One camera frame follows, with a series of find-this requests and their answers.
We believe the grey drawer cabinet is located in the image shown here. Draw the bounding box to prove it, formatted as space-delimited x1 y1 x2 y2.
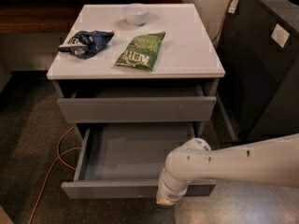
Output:
46 3 226 141

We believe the dark grey bin cabinet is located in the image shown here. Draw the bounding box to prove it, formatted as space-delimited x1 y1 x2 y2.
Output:
217 0 299 141

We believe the white gripper with foam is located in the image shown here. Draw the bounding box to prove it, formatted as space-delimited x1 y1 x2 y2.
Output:
156 189 186 206

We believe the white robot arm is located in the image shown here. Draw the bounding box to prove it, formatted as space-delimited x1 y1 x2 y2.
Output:
156 134 299 205

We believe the orange cable at wall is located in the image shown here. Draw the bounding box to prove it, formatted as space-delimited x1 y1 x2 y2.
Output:
211 0 249 44

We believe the green chip bag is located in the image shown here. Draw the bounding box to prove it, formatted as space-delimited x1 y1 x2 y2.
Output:
115 32 165 71

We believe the grey drawer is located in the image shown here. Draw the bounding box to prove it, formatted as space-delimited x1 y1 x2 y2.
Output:
58 85 216 123
61 122 217 200

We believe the blue crumpled chip bag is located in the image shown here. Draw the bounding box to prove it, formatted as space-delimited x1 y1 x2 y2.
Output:
58 31 114 60

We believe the orange cable on floor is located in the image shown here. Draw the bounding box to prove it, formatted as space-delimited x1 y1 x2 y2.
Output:
27 126 82 224

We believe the white paper label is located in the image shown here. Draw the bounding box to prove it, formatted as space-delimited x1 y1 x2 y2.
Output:
271 24 290 48

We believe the white bowl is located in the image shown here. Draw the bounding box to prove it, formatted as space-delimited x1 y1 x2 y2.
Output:
122 3 150 26

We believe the grey top drawer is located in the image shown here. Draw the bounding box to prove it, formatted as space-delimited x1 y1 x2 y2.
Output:
58 85 216 123

